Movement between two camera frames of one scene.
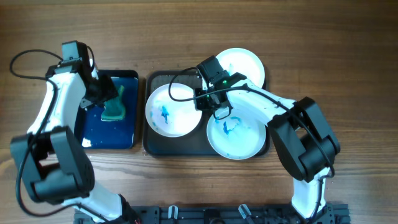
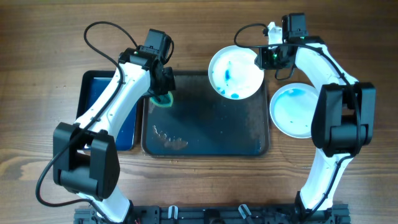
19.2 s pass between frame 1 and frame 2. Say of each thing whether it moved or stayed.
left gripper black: moved
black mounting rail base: stayed
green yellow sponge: moved
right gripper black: moved
